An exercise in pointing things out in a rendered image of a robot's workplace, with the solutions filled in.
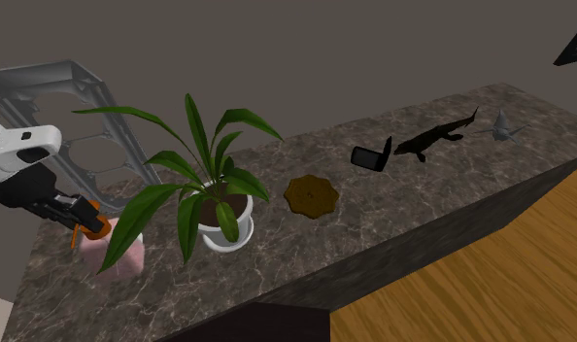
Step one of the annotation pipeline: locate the grey metal frame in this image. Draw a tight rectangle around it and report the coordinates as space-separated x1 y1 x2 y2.
0 58 164 216

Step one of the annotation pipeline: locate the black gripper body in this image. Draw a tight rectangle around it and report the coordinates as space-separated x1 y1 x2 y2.
0 162 59 210

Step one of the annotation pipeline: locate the green plant in white pot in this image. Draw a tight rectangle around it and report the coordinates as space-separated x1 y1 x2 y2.
72 92 285 275

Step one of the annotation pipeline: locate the black flip phone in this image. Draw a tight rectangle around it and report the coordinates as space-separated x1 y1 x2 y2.
350 135 393 173

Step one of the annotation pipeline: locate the brown scalloped round cookie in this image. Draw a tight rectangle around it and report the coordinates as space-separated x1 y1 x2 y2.
283 174 341 220

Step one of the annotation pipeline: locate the grey shark figure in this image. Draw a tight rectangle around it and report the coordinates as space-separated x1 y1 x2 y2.
472 108 531 147

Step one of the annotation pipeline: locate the pink spray bottle orange cap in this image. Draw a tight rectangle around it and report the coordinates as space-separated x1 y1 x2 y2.
70 198 146 282

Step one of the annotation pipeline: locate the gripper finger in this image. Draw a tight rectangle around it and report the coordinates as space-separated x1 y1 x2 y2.
54 191 102 222
31 203 108 235

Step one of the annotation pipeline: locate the black crocodile figure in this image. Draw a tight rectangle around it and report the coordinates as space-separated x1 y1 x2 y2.
392 105 480 164

